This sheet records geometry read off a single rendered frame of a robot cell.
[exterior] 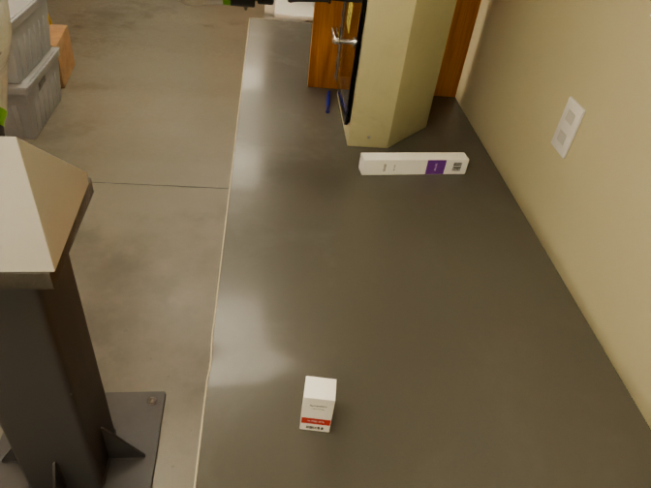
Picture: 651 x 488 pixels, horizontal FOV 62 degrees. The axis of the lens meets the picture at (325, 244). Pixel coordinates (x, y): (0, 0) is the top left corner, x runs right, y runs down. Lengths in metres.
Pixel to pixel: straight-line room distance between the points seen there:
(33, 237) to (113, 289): 1.38
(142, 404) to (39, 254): 1.03
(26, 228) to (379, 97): 0.86
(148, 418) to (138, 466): 0.16
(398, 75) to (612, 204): 0.59
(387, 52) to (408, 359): 0.76
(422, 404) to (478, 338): 0.19
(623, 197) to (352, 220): 0.53
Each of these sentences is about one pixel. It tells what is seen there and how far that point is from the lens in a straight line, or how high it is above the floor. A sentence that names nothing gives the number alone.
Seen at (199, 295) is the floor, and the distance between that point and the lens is 2.34.
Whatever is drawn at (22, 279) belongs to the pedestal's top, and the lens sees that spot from 1.13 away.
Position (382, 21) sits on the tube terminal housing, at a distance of 1.36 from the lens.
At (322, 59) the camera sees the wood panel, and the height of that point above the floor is 1.03.
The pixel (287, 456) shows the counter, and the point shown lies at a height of 0.94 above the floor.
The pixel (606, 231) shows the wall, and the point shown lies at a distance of 1.16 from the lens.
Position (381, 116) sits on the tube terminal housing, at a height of 1.03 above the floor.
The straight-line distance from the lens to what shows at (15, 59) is 3.32.
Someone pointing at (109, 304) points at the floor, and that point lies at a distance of 2.36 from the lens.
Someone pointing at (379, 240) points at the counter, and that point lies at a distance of 1.16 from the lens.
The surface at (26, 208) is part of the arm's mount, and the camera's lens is 1.02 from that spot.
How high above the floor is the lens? 1.65
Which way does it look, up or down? 39 degrees down
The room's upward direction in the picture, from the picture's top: 8 degrees clockwise
